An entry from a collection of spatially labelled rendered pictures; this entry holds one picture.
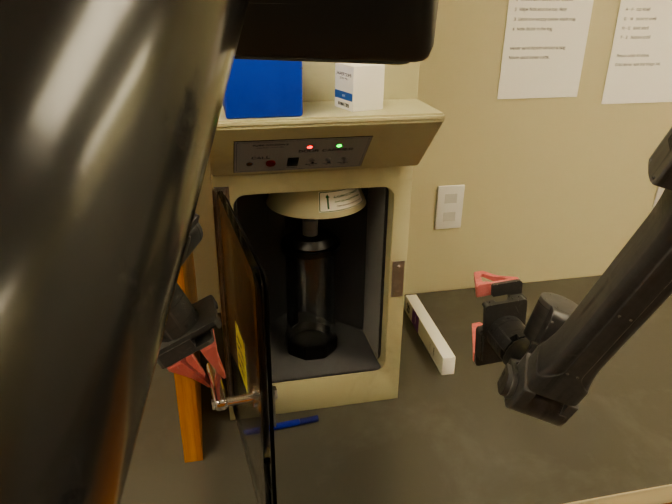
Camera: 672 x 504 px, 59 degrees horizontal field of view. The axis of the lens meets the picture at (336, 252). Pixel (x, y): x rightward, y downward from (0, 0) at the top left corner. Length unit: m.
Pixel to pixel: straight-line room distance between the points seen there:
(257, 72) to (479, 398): 0.75
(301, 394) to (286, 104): 0.56
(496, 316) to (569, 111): 0.82
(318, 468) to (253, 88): 0.61
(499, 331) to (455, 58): 0.74
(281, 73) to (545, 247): 1.09
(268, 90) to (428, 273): 0.91
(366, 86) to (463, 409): 0.64
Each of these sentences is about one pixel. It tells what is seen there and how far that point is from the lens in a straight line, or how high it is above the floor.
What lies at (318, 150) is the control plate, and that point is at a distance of 0.86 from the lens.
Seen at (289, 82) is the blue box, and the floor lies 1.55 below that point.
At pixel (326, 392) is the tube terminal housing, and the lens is 1.14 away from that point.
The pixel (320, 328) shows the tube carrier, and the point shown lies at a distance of 1.13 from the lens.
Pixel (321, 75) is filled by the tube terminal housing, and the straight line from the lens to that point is 0.91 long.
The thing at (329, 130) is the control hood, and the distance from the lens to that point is 0.82.
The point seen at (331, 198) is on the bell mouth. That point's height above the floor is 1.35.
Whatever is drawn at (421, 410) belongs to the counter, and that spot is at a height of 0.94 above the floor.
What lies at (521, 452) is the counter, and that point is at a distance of 1.13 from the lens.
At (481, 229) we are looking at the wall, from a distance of 1.60.
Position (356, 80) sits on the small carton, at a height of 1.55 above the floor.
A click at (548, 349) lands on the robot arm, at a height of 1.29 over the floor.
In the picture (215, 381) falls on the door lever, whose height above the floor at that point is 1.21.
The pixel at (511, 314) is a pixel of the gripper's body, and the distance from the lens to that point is 0.91.
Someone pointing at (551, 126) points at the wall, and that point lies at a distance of 1.59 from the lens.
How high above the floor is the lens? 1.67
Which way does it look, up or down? 24 degrees down
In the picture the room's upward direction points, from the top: 1 degrees clockwise
